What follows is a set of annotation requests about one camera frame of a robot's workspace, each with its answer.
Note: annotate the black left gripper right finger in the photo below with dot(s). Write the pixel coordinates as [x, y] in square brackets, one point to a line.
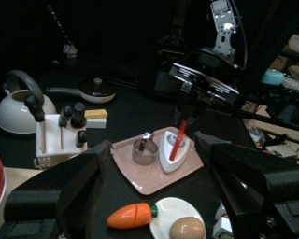
[260, 186]

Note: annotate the dark saucepan lid with knob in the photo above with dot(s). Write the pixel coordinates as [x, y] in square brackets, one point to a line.
[97, 87]

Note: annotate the white sushi piece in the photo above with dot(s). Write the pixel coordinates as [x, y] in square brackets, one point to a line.
[221, 212]
[222, 229]

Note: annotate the black shelf frame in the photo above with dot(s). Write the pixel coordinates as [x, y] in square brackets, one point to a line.
[277, 105]

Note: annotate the beige mat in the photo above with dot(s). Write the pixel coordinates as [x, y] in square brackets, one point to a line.
[16, 177]

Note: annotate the grey metal cup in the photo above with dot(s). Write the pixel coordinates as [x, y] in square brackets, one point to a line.
[145, 154]

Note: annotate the white round plate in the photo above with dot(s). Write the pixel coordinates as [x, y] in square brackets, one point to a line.
[173, 208]

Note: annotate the thin pole with white base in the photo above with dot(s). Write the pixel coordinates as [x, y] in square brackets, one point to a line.
[67, 46]

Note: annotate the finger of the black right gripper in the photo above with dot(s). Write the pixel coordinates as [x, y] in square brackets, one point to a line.
[198, 112]
[181, 107]

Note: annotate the white knife block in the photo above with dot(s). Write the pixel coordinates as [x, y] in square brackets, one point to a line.
[52, 141]

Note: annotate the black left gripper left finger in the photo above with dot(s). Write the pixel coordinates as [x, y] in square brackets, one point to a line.
[44, 199]

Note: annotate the white box on floor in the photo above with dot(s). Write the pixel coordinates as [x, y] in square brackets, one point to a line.
[284, 151]

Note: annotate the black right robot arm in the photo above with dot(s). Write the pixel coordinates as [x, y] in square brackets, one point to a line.
[224, 29]

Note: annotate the orange toy carrot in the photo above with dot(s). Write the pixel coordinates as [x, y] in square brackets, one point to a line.
[127, 216]

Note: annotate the yellow sponge block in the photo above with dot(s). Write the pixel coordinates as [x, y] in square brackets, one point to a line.
[97, 119]

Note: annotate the pink plastic tray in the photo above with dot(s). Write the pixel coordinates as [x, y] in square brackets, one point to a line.
[150, 179]

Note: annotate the brown toy egg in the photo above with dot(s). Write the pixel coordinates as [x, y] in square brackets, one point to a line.
[187, 228]

